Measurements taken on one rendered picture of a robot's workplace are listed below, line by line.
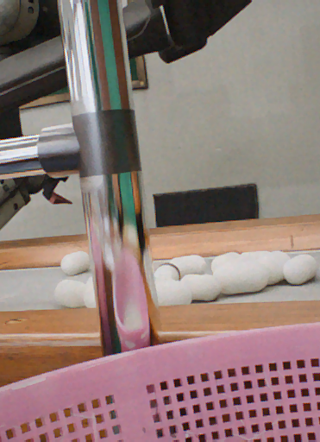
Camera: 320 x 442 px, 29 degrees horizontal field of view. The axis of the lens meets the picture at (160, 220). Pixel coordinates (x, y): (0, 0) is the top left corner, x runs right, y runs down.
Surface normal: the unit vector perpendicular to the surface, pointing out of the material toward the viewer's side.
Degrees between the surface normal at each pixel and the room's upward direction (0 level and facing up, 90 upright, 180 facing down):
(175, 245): 45
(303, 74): 90
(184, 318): 0
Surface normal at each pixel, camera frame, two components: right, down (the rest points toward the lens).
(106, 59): 0.40, 0.02
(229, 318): -0.12, -0.99
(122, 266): 0.10, 0.06
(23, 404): 0.59, -0.28
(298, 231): -0.34, -0.62
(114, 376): 0.35, -0.24
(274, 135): -0.35, 0.12
